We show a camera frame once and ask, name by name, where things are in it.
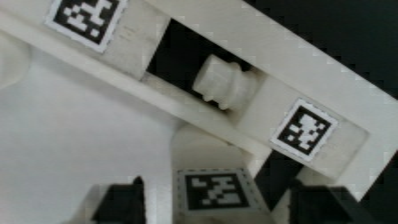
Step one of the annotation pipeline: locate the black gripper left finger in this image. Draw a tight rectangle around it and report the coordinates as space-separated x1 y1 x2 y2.
91 176 146 224

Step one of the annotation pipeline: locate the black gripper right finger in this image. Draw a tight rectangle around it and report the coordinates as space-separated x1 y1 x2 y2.
288 179 381 224

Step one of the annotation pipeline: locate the white table leg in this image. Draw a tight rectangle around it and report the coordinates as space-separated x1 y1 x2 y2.
192 55 368 178
171 125 276 224
45 0 171 80

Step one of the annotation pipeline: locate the white square tabletop part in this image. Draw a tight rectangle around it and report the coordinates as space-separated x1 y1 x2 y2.
0 2 263 224

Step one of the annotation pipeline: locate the white table leg behind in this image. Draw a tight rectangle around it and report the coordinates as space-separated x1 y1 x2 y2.
45 0 171 80

